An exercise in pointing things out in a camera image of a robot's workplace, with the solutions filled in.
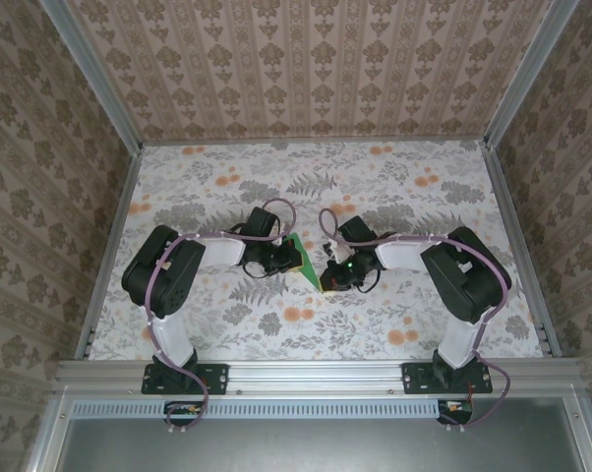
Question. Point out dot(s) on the green paper sheet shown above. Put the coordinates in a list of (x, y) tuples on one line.
[(294, 241)]

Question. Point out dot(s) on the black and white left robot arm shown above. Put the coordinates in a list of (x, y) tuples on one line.
[(178, 285)]

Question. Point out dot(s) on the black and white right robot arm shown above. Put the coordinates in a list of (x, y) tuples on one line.
[(463, 280)]

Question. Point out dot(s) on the grey metal sheet panel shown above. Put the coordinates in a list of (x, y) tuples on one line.
[(315, 447)]

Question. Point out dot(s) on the floral patterned table cover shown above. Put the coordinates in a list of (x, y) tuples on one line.
[(325, 334)]

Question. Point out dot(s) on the small electronics board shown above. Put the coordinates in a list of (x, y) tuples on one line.
[(455, 410), (184, 412)]

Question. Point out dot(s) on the wide aluminium mounting rail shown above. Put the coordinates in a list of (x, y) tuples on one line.
[(315, 376)]

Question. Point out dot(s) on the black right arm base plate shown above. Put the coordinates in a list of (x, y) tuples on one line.
[(416, 378)]

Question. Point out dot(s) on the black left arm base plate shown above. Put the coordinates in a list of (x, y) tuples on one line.
[(217, 378)]

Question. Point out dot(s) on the aluminium side rail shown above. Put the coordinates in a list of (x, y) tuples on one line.
[(503, 196), (125, 196)]

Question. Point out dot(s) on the aluminium frame post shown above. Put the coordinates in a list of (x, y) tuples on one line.
[(516, 83), (99, 78)]

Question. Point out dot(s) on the short aluminium frame beam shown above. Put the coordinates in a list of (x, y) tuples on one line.
[(582, 432), (54, 432)]

